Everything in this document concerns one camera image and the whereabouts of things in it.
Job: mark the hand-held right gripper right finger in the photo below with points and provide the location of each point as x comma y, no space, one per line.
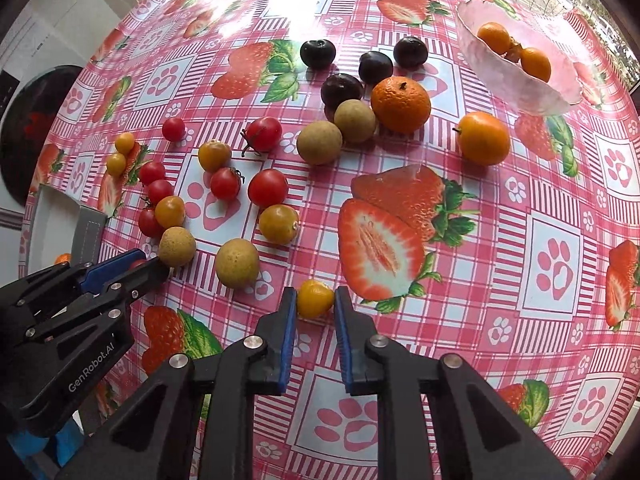
345,345

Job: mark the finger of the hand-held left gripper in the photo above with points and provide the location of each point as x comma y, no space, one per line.
145,280
100,274

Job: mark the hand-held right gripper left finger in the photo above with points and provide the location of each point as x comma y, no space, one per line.
288,345

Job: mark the red cherry tomato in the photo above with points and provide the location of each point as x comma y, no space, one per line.
225,183
173,129
152,172
137,263
264,134
268,188
160,191
147,222

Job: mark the tan longan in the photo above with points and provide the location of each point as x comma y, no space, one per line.
177,246
319,142
355,121
237,263

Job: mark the yellow cherry tomato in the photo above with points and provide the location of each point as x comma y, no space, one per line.
124,143
214,156
170,211
116,164
278,223
315,299

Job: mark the pink glass bowl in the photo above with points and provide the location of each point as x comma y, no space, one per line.
545,87

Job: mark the orange fruits in bowl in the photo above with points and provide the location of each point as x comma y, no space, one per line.
494,38

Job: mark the small orange fruit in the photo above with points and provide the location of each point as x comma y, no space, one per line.
63,258

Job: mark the grey fabric piece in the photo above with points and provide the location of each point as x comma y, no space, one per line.
89,235

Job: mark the white plate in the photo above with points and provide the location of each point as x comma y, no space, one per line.
47,225

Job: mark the white washing machine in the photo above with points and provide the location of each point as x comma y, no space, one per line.
35,125

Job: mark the strawberry print pink tablecloth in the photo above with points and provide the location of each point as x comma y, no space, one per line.
490,270

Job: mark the orange mandarin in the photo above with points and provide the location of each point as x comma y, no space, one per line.
400,104

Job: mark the large orange kumquat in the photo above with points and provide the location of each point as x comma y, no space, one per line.
483,138

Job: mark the dark purple plum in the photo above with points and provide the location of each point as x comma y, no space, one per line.
375,67
410,52
318,53
341,90

